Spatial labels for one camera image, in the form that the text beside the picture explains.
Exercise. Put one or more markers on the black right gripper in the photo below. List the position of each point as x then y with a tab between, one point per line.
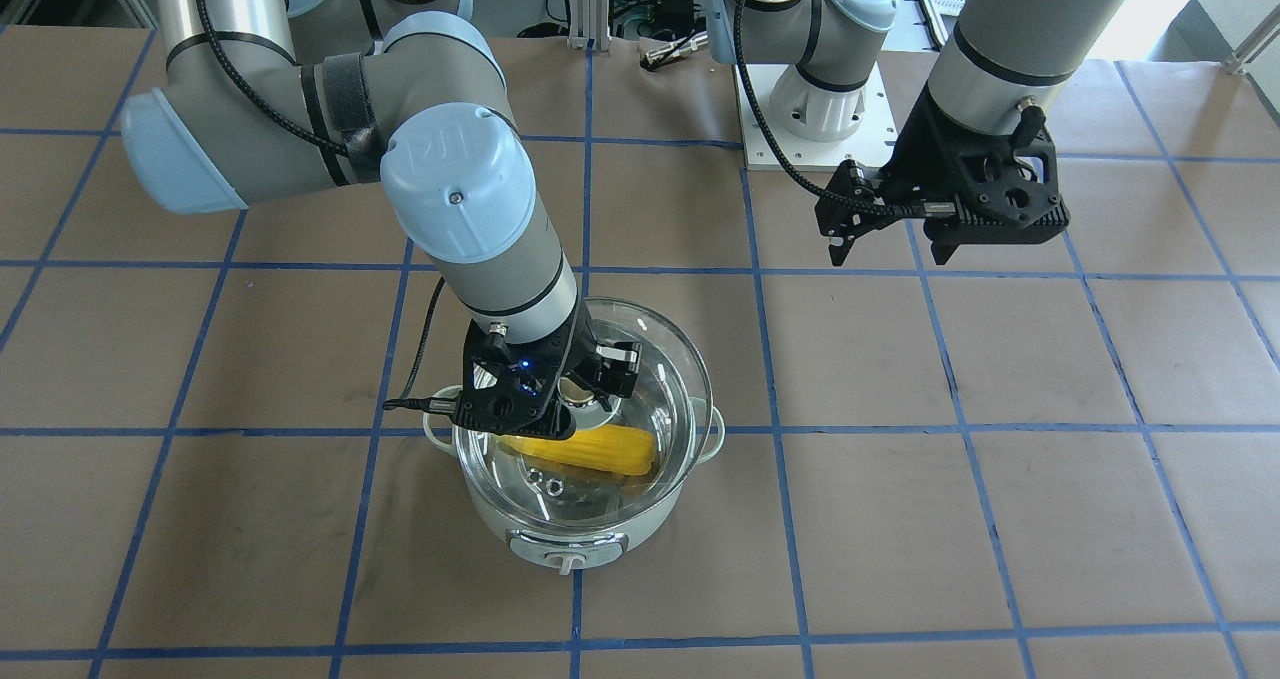
583	351

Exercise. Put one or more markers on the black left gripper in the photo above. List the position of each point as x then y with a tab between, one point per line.
918	159

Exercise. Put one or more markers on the yellow corn cob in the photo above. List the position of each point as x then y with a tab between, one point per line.
612	448

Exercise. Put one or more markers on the clear glass pot lid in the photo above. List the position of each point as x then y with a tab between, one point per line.
667	352

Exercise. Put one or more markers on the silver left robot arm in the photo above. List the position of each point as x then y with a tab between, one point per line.
999	52

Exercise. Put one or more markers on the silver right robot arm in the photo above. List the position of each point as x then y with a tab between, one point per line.
266	99

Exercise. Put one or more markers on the white electric cooking pot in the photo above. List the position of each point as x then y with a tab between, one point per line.
566	518

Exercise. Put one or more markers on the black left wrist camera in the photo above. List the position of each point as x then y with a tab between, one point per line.
1004	188

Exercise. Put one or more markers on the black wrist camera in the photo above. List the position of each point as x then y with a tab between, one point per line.
513	390
1004	188

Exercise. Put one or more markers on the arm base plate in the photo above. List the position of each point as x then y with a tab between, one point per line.
817	129

